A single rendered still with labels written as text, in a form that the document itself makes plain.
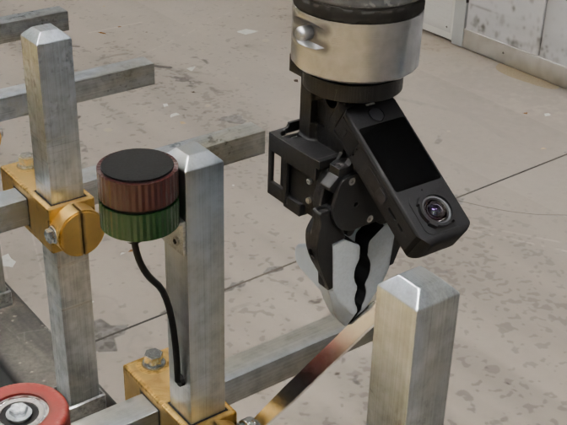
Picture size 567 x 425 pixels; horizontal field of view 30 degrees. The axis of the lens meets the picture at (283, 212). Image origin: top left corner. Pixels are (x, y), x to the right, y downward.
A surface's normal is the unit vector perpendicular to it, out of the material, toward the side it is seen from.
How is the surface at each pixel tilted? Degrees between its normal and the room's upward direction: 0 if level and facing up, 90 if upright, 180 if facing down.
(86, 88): 90
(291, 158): 90
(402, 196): 33
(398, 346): 90
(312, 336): 0
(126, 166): 0
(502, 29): 90
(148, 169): 0
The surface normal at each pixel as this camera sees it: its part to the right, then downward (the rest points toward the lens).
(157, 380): 0.02, -0.87
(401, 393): -0.80, 0.28
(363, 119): 0.31, -0.49
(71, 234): 0.59, 0.40
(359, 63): -0.04, 0.50
